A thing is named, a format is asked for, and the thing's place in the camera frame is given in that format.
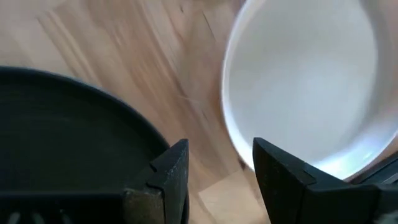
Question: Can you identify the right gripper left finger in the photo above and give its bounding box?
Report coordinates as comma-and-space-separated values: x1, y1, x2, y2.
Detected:
123, 138, 190, 224

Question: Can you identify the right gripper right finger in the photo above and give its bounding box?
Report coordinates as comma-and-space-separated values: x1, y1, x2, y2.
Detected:
252, 137, 382, 224

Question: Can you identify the white plate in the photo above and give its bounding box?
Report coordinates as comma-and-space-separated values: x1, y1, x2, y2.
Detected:
221, 0, 398, 180

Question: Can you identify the black plate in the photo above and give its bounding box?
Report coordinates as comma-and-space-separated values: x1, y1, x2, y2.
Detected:
0, 65, 171, 194

